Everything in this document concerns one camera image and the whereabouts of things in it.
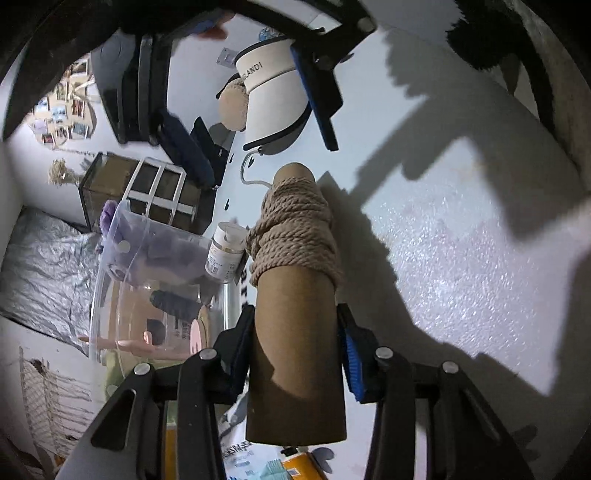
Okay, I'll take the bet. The white drawer unit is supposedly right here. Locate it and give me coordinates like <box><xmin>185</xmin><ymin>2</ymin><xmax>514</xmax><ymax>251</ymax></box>
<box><xmin>122</xmin><ymin>157</ymin><xmax>216</xmax><ymax>235</ymax></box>

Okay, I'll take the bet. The white pill bottle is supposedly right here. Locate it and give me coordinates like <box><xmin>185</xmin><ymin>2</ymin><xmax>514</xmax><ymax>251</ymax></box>
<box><xmin>205</xmin><ymin>222</ymin><xmax>249</xmax><ymax>283</ymax></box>

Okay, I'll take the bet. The silver foil sheet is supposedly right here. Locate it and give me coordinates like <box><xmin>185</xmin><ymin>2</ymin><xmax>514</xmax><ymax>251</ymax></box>
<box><xmin>1</xmin><ymin>208</ymin><xmax>101</xmax><ymax>354</ymax></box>

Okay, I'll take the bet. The clear plastic storage bin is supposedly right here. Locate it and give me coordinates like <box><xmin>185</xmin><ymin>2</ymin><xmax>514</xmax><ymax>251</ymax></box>
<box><xmin>88</xmin><ymin>198</ymin><xmax>250</xmax><ymax>370</ymax></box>

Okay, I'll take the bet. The pink bunny ear fan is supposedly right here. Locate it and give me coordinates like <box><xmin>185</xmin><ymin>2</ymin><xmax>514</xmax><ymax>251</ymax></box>
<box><xmin>78</xmin><ymin>317</ymin><xmax>209</xmax><ymax>358</ymax></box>

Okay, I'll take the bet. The beige plush toy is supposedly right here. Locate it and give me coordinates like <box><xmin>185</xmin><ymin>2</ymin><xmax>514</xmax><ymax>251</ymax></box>
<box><xmin>216</xmin><ymin>78</ymin><xmax>249</xmax><ymax>132</ymax></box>

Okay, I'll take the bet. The macrame wall hanging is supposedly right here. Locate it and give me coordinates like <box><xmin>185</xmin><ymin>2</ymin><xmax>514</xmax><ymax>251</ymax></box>
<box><xmin>19</xmin><ymin>347</ymin><xmax>101</xmax><ymax>459</ymax></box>

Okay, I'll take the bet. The purple plush toy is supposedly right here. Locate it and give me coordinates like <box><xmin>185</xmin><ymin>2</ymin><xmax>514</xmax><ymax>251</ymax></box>
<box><xmin>99</xmin><ymin>200</ymin><xmax>211</xmax><ymax>286</ymax></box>

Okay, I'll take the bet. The dried flower vase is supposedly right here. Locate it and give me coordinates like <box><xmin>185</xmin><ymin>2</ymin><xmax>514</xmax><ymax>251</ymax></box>
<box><xmin>48</xmin><ymin>159</ymin><xmax>85</xmax><ymax>187</ymax></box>

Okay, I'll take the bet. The white pet wipes pouch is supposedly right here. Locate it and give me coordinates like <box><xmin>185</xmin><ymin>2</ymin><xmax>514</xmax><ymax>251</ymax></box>
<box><xmin>217</xmin><ymin>391</ymin><xmax>280</xmax><ymax>479</ymax></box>

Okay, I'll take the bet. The green plush towel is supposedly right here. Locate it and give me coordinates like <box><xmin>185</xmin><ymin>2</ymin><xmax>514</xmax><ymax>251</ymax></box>
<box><xmin>105</xmin><ymin>360</ymin><xmax>180</xmax><ymax>429</ymax></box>

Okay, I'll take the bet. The glass terrarium tank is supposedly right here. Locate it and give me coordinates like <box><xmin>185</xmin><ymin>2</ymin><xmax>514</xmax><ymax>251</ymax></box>
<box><xmin>78</xmin><ymin>152</ymin><xmax>139</xmax><ymax>231</ymax></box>

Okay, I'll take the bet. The photo collage board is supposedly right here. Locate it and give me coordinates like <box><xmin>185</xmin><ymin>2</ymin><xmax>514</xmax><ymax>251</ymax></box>
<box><xmin>25</xmin><ymin>54</ymin><xmax>101</xmax><ymax>149</ymax></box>

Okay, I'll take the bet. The cream sun visor hat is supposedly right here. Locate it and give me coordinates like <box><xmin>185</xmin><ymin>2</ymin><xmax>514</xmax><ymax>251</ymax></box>
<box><xmin>235</xmin><ymin>37</ymin><xmax>311</xmax><ymax>155</ymax></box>

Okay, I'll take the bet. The tan rope cardboard spool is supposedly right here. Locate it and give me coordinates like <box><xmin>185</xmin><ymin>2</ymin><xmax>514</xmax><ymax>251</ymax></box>
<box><xmin>246</xmin><ymin>163</ymin><xmax>346</xmax><ymax>447</ymax></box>

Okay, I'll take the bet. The orange tube bottle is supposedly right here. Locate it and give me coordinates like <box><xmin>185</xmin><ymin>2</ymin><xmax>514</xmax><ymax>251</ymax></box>
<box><xmin>280</xmin><ymin>451</ymin><xmax>327</xmax><ymax>480</ymax></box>

